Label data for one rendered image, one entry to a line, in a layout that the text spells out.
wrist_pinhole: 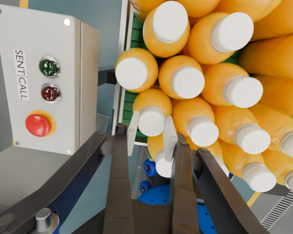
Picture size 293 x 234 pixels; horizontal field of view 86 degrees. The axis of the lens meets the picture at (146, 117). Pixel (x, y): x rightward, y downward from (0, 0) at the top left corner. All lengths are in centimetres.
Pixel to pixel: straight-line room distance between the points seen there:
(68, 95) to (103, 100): 118
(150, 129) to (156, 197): 25
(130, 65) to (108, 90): 119
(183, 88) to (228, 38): 7
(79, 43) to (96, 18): 117
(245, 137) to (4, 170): 83
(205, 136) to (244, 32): 13
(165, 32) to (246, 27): 9
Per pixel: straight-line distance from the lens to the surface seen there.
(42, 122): 27
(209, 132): 23
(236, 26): 22
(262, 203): 227
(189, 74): 21
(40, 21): 26
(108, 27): 138
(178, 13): 21
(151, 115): 21
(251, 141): 27
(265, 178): 31
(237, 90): 23
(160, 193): 45
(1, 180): 83
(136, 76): 20
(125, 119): 45
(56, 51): 25
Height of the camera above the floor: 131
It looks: 70 degrees down
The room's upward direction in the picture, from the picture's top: 172 degrees counter-clockwise
